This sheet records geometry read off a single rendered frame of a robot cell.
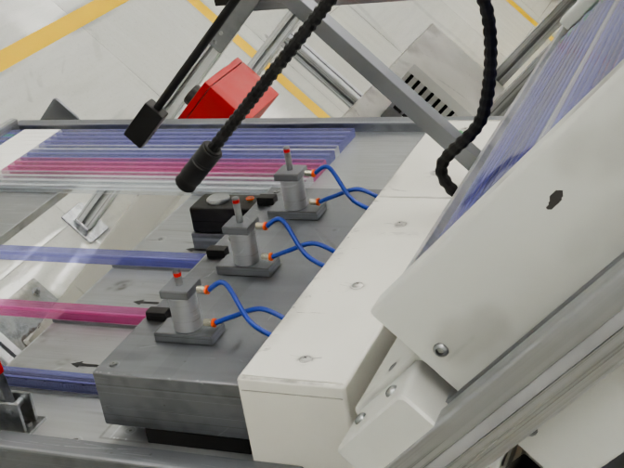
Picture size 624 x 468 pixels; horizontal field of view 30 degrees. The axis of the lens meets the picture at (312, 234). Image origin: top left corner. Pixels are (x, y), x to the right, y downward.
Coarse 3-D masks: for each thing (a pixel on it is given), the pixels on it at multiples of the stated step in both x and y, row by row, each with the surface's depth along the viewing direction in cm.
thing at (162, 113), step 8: (144, 104) 108; (152, 104) 108; (144, 112) 108; (152, 112) 108; (160, 112) 108; (136, 120) 109; (144, 120) 108; (152, 120) 108; (160, 120) 108; (128, 128) 109; (136, 128) 109; (144, 128) 109; (152, 128) 108; (128, 136) 110; (136, 136) 109; (144, 136) 109; (136, 144) 110; (144, 144) 110
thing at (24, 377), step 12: (12, 372) 99; (24, 372) 99; (36, 372) 98; (48, 372) 98; (60, 372) 98; (72, 372) 97; (12, 384) 99; (24, 384) 98; (36, 384) 98; (48, 384) 97; (60, 384) 97; (72, 384) 96; (84, 384) 96
